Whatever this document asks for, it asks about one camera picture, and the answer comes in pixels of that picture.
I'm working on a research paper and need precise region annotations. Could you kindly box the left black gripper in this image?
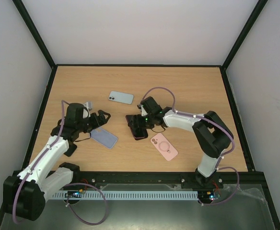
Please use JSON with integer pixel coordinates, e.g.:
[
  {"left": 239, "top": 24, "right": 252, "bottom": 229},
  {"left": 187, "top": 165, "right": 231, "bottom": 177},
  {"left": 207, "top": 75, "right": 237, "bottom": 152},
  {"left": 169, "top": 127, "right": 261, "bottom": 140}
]
[{"left": 77, "top": 110, "right": 111, "bottom": 133}]

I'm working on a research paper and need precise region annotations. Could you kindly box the dark phone magenta edge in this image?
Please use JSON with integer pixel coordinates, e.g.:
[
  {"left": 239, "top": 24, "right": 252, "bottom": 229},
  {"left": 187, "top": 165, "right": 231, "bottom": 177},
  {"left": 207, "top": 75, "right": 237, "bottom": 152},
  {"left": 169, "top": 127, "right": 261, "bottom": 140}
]
[{"left": 125, "top": 115, "right": 148, "bottom": 140}]

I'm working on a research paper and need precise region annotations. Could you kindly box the lavender phone case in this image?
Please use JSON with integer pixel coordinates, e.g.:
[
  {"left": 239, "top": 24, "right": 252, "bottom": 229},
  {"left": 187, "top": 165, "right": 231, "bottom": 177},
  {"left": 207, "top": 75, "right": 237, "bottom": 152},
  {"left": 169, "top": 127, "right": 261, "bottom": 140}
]
[{"left": 90, "top": 127, "right": 118, "bottom": 149}]

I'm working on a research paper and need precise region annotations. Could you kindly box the light blue phone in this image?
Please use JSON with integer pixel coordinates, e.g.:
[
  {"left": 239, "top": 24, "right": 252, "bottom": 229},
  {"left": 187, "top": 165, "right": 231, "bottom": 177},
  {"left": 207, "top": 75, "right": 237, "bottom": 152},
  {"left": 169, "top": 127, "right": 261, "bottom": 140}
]
[{"left": 108, "top": 91, "right": 134, "bottom": 104}]

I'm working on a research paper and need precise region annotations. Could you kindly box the black phone case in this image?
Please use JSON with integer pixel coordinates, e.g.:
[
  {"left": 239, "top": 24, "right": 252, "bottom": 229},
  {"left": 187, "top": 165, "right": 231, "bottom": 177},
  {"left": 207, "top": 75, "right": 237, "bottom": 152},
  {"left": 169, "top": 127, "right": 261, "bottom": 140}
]
[{"left": 132, "top": 135, "right": 148, "bottom": 141}]

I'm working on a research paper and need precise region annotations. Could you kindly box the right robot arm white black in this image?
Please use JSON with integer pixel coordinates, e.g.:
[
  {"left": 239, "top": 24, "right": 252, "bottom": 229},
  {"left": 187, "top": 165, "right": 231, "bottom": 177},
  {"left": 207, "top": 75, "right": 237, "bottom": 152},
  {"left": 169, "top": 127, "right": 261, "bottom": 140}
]
[{"left": 126, "top": 107, "right": 235, "bottom": 188}]

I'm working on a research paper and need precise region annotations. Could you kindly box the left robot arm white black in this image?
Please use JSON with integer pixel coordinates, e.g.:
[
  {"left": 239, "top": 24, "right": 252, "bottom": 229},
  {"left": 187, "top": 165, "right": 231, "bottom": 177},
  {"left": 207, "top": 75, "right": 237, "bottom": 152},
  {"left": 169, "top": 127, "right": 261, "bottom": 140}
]
[{"left": 3, "top": 101, "right": 111, "bottom": 224}]

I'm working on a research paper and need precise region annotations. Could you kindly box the pink phone case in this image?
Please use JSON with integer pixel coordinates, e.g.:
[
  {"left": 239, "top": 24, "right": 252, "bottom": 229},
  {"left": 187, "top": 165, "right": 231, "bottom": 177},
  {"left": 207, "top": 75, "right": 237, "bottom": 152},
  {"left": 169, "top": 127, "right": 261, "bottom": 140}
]
[{"left": 150, "top": 133, "right": 178, "bottom": 161}]

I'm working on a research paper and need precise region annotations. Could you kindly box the black flat object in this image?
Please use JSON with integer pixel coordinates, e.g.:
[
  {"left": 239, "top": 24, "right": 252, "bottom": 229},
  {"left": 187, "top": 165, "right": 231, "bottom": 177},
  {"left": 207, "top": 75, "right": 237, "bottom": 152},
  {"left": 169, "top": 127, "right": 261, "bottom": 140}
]
[{"left": 64, "top": 143, "right": 77, "bottom": 157}]

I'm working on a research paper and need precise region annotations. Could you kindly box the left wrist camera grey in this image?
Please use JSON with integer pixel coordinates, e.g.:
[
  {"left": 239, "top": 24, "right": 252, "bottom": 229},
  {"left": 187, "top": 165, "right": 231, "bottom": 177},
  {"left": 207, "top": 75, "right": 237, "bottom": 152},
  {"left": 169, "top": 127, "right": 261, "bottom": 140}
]
[{"left": 83, "top": 102, "right": 93, "bottom": 118}]

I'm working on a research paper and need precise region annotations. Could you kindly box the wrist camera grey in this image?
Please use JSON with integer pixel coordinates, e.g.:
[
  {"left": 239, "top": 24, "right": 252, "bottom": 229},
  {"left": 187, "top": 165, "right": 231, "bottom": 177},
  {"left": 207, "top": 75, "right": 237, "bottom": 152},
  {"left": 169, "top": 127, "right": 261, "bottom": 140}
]
[
  {"left": 83, "top": 102, "right": 93, "bottom": 118},
  {"left": 137, "top": 96, "right": 162, "bottom": 116}
]

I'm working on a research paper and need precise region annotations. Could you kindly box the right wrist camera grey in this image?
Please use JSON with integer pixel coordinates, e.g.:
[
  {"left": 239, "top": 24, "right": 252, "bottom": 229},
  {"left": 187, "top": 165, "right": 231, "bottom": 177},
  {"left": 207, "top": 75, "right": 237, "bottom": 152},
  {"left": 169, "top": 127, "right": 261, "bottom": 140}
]
[{"left": 137, "top": 96, "right": 162, "bottom": 116}]

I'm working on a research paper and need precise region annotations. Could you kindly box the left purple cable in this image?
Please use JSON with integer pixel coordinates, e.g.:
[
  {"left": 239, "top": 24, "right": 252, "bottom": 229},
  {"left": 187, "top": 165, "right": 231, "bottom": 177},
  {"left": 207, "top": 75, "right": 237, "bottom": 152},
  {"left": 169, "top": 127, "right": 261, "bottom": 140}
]
[{"left": 12, "top": 100, "right": 70, "bottom": 225}]

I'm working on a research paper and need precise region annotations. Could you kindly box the purple cable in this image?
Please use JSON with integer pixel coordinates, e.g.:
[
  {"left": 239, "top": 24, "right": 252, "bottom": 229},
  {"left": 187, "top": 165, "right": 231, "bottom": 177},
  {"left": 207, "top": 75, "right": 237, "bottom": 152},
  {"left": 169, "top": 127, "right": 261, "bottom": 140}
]
[
  {"left": 141, "top": 86, "right": 240, "bottom": 207},
  {"left": 12, "top": 100, "right": 70, "bottom": 225}
]

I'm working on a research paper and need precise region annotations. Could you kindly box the grey slotted cable duct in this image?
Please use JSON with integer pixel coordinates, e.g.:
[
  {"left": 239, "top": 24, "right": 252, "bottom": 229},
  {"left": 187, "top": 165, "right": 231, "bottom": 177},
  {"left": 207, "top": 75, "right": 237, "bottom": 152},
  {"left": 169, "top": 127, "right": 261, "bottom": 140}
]
[{"left": 51, "top": 190, "right": 198, "bottom": 201}]

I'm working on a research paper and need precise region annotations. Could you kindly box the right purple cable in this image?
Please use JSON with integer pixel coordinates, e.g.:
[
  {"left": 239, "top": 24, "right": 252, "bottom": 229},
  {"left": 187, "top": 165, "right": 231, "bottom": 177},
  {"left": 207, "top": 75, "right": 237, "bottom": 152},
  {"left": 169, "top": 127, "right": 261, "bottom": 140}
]
[{"left": 141, "top": 86, "right": 240, "bottom": 207}]

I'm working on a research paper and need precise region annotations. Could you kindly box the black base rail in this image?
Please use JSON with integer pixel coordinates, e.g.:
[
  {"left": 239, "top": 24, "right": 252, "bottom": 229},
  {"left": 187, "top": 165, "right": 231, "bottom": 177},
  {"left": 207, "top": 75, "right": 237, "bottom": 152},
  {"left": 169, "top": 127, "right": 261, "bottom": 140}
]
[{"left": 10, "top": 170, "right": 265, "bottom": 190}]

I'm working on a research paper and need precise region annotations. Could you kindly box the black aluminium frame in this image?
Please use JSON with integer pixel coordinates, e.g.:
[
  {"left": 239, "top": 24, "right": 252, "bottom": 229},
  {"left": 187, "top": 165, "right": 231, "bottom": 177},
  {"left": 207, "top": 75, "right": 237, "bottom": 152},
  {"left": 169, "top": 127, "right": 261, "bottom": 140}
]
[{"left": 12, "top": 0, "right": 280, "bottom": 230}]

